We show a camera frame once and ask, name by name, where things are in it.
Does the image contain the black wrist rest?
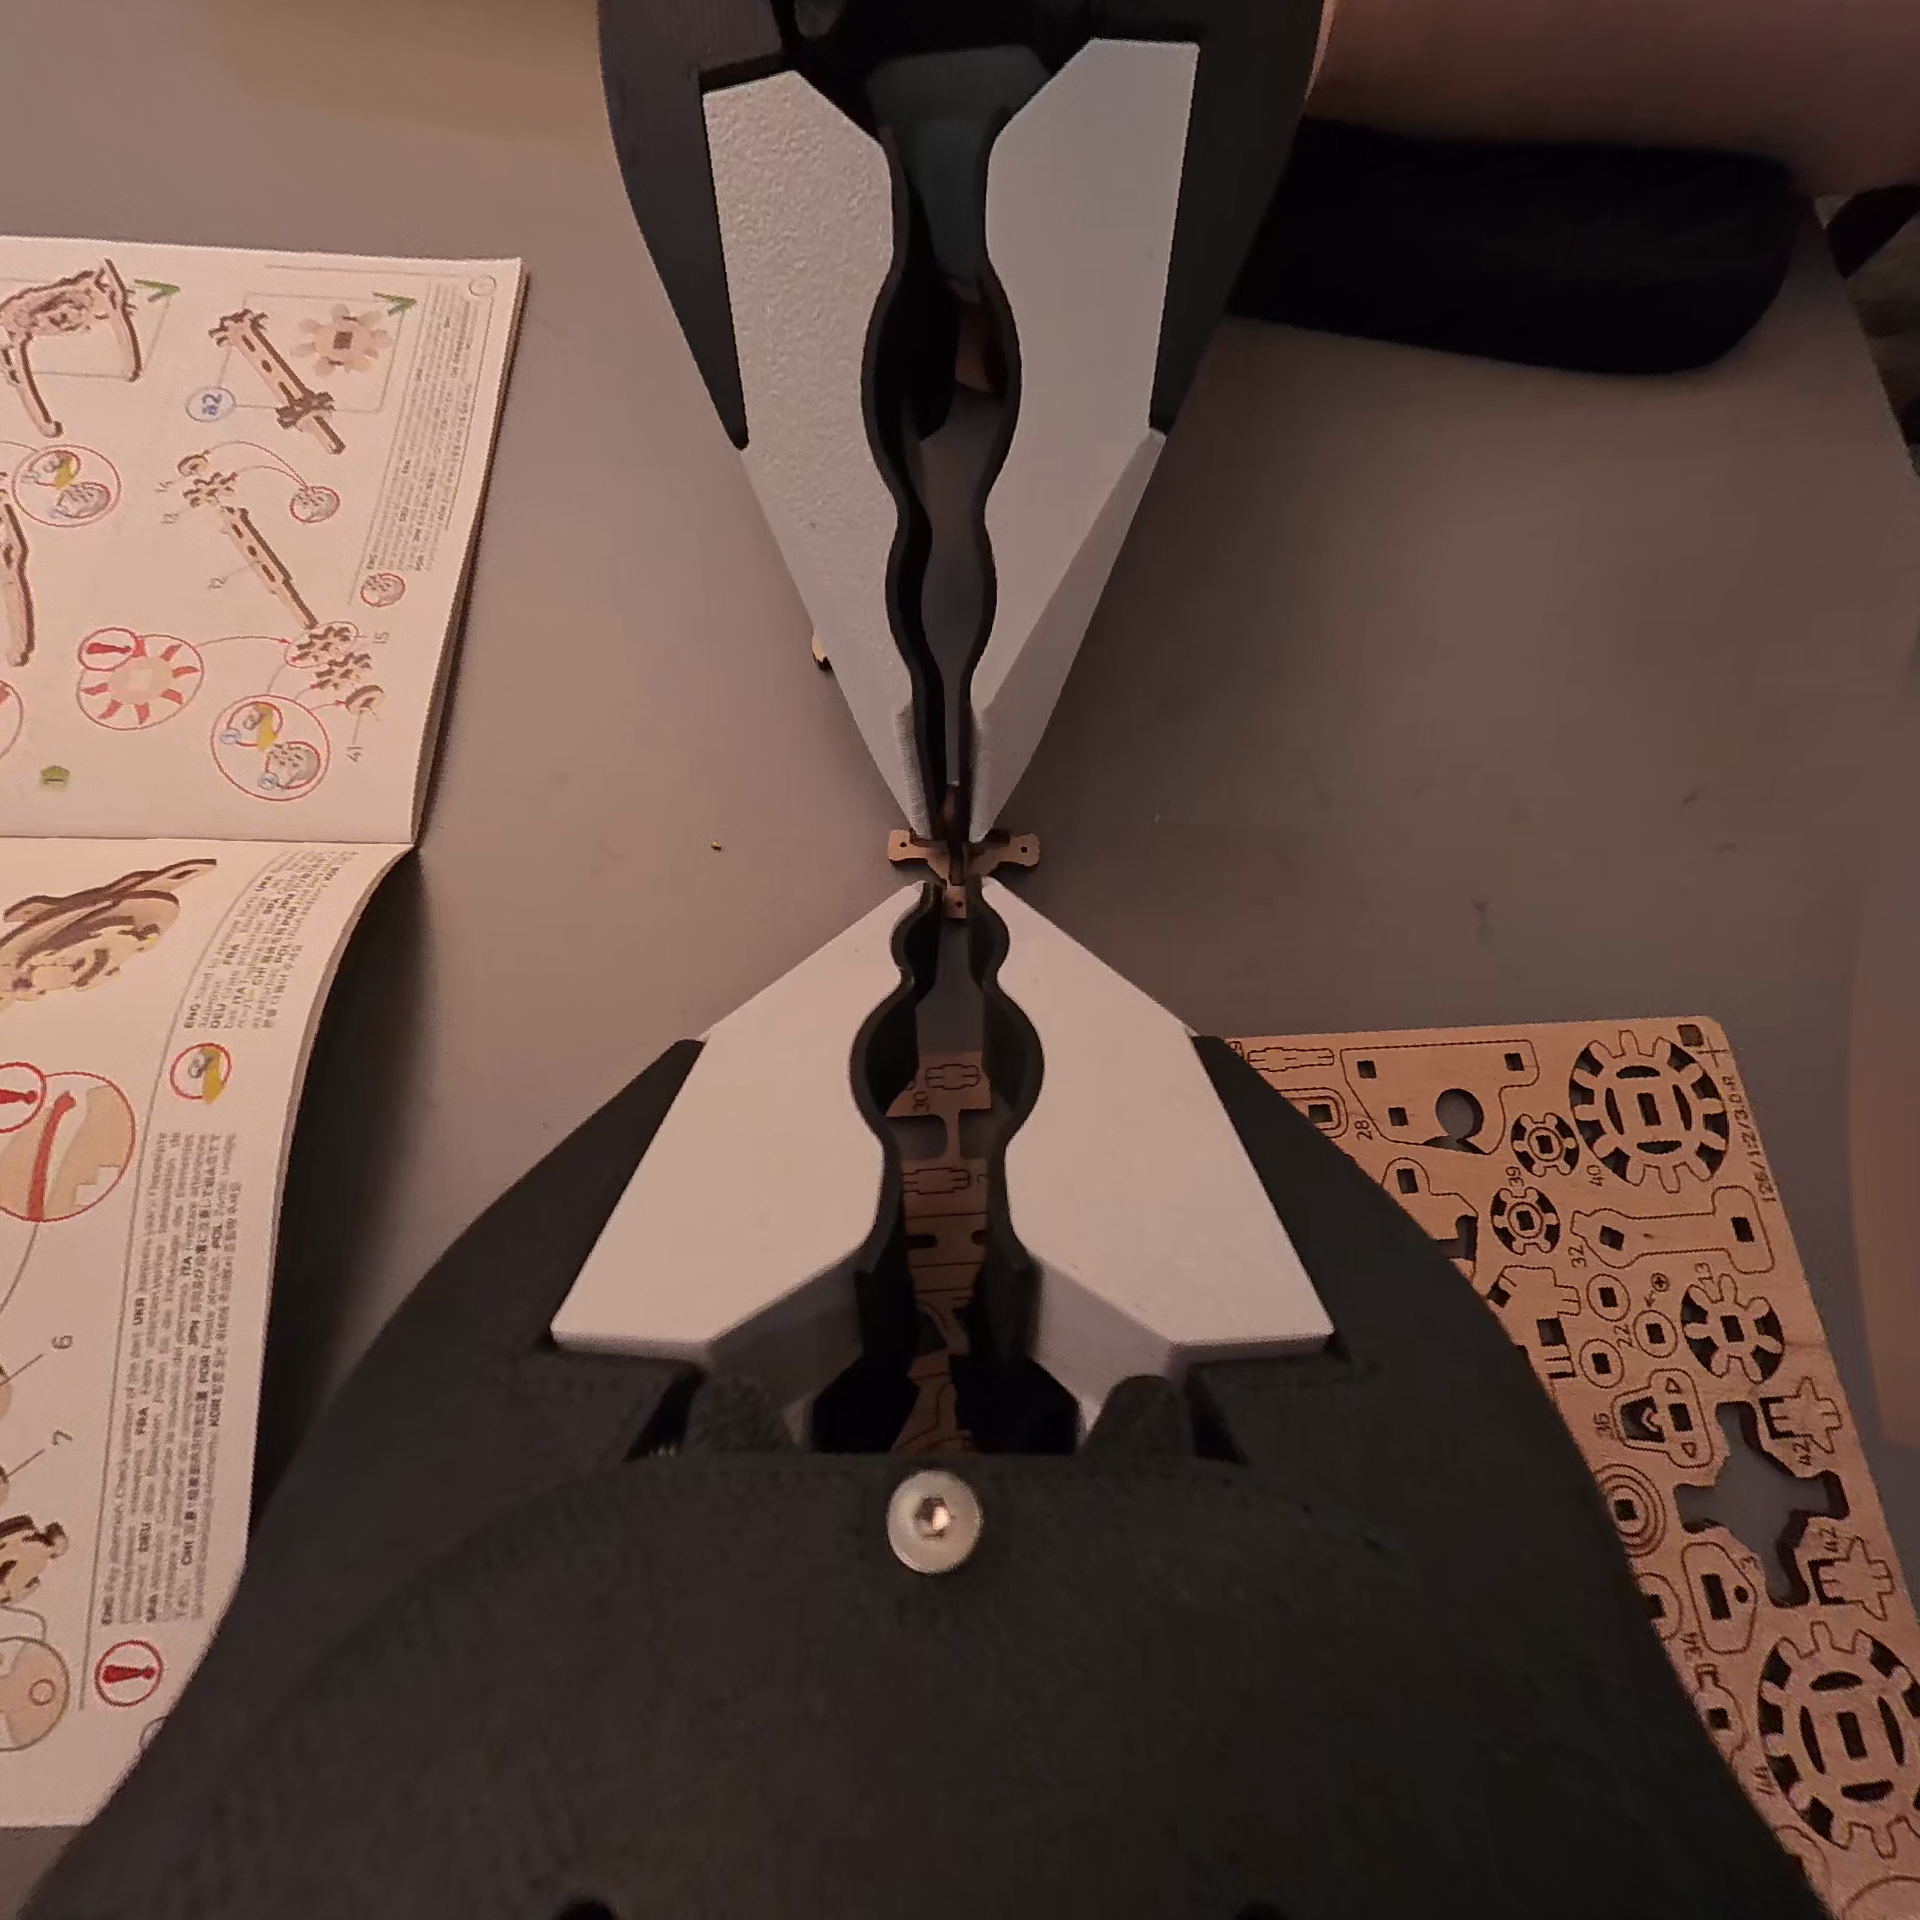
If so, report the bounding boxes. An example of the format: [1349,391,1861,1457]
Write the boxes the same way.
[1222,117,1802,377]

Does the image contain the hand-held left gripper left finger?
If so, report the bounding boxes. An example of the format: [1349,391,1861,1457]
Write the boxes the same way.
[552,882,962,1453]

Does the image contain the open paper instruction booklet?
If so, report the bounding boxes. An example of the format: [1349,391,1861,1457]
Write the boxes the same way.
[0,237,530,1833]

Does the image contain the small wooden bar part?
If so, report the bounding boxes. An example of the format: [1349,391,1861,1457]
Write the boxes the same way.
[885,826,1040,876]

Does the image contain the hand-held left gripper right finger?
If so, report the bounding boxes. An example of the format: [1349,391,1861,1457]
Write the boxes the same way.
[979,882,1337,1453]

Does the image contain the person's right forearm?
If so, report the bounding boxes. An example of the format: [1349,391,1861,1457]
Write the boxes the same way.
[1304,0,1920,156]

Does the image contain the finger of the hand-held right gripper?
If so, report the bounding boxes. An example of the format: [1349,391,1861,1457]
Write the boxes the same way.
[702,70,956,838]
[958,37,1202,846]

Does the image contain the laser-cut wooden parts sheet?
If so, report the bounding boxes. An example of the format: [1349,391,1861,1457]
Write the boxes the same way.
[885,1017,1900,1920]

